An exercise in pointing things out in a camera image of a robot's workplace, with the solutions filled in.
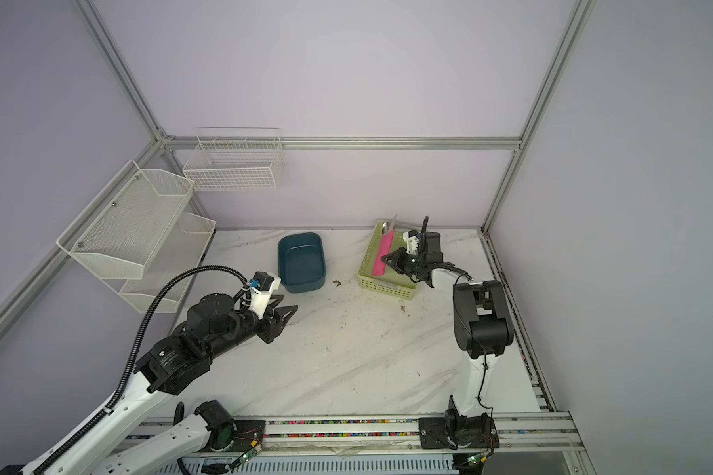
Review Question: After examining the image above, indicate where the knife with teal handle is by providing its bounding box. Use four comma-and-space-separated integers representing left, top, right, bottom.
388, 215, 397, 234

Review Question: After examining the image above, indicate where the pink paper napkin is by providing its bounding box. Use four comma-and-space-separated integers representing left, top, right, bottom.
372, 231, 394, 276

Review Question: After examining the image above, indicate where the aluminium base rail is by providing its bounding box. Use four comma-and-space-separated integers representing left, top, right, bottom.
113, 413, 585, 464

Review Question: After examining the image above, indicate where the white wire wall basket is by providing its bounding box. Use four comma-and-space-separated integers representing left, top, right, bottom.
182, 128, 285, 192

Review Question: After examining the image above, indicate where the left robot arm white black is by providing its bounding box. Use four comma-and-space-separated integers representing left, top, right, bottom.
0, 292, 298, 474

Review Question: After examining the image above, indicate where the light green perforated basket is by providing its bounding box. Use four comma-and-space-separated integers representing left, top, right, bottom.
358, 220, 418, 301

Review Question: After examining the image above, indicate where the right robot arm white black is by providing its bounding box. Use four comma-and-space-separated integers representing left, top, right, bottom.
374, 229, 515, 455

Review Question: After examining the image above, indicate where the white mesh two-tier shelf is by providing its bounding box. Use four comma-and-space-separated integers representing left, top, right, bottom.
57, 160, 216, 314

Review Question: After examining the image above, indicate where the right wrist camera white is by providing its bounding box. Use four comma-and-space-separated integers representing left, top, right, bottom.
402, 230, 423, 255

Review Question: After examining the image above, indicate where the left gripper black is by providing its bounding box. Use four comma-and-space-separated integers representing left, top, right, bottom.
206, 295, 297, 362

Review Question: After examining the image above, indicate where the dark teal plastic tub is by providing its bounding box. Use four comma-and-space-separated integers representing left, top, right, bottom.
277, 232, 327, 294

